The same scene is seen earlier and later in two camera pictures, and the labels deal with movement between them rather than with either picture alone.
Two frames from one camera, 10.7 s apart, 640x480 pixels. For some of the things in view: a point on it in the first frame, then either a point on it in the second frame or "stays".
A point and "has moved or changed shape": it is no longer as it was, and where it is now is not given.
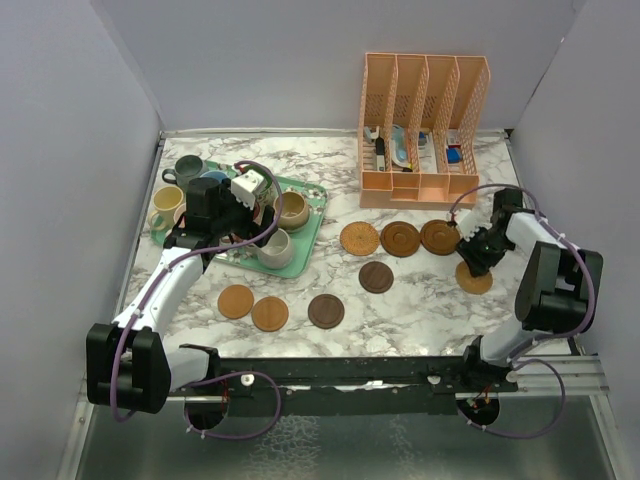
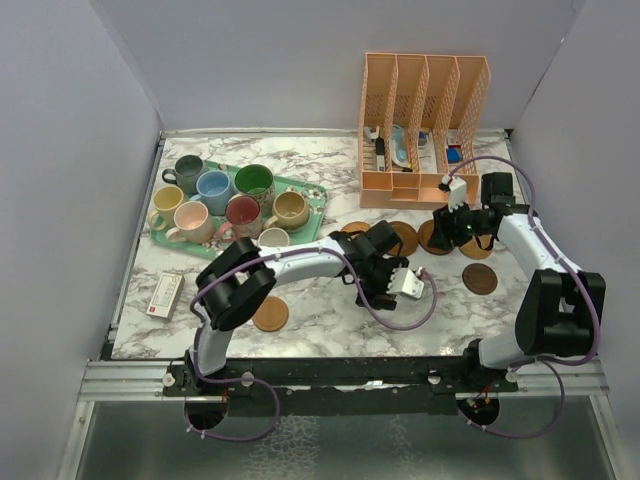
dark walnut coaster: x=376 y=277 has moved or changed shape
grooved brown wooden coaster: x=400 y=238 stays
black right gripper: x=479 y=263 -> x=445 y=228
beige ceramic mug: x=295 y=211 stays
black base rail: x=346 y=386 stays
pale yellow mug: x=165 y=200 stays
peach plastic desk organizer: x=419 y=129 stays
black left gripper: x=252 y=228 -> x=369 y=293
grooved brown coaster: x=439 y=238 stays
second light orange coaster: x=270 y=314 stays
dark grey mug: x=187 y=168 stays
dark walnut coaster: x=326 y=311 -> x=384 y=300
